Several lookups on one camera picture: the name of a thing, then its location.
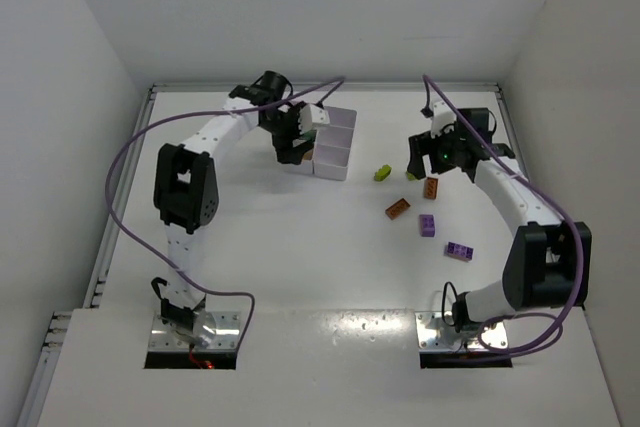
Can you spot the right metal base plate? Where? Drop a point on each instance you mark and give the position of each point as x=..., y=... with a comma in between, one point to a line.
x=435, y=336

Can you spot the purple square lego brick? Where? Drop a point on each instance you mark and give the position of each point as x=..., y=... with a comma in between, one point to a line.
x=427, y=227

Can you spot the white compartment container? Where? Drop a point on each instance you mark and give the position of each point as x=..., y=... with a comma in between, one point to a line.
x=331, y=154

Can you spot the purple long lego brick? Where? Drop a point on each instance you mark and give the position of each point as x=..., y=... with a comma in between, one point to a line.
x=459, y=251

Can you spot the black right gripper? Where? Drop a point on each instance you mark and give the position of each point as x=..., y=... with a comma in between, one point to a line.
x=420, y=148

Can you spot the lime green lego brick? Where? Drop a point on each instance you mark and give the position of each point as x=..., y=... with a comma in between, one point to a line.
x=311, y=136

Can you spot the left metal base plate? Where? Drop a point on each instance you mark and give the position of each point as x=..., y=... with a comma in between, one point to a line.
x=213, y=332

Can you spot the orange-brown long lego brick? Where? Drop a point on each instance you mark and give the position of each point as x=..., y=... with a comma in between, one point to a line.
x=397, y=209

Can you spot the brown lego brick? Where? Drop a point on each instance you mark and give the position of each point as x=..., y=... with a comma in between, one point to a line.
x=430, y=189

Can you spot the metal base plate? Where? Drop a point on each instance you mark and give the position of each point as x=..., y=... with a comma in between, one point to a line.
x=435, y=336
x=213, y=332

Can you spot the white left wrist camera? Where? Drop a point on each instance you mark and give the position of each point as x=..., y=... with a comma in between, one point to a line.
x=312, y=117

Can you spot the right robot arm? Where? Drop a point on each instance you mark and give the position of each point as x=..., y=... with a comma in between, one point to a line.
x=549, y=260

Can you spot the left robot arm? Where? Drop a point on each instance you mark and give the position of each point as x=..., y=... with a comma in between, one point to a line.
x=186, y=191

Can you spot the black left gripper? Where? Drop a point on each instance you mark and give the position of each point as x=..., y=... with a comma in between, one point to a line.
x=288, y=145

